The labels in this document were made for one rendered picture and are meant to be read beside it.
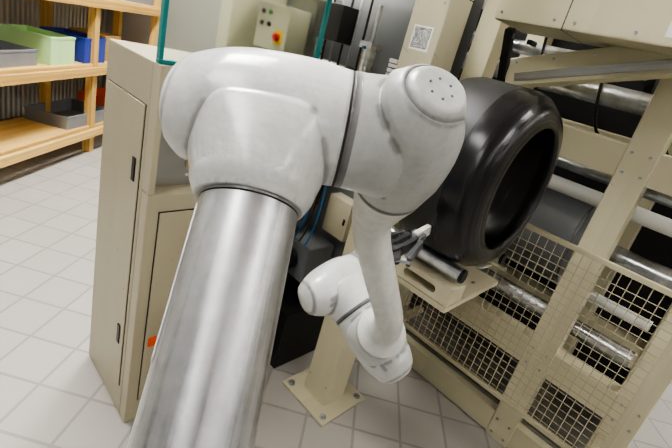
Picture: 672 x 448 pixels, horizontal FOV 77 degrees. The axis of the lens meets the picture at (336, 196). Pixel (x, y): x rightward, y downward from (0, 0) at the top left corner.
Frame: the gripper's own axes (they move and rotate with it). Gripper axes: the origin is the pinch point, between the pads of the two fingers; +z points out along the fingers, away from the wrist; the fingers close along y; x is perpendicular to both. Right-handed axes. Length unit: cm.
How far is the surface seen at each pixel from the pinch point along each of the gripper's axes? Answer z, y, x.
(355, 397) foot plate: 9, 23, 105
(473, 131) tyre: 10.8, -2.6, -28.3
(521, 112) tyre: 21.5, -8.8, -33.1
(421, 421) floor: 27, -2, 111
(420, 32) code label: 31, 33, -45
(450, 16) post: 35, 26, -51
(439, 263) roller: 8.4, -2.9, 13.0
